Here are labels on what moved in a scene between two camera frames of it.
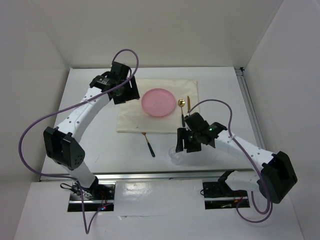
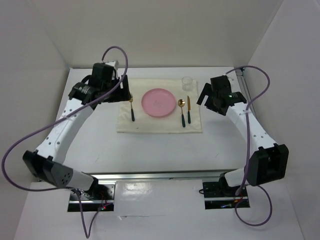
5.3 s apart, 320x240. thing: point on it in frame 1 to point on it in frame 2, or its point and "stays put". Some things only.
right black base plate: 217,197 stays put
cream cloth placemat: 132,117 stays put
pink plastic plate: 158,102 stays put
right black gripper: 181,132 to 207,91
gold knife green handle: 189,104 stays put
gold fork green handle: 149,148 to 132,111
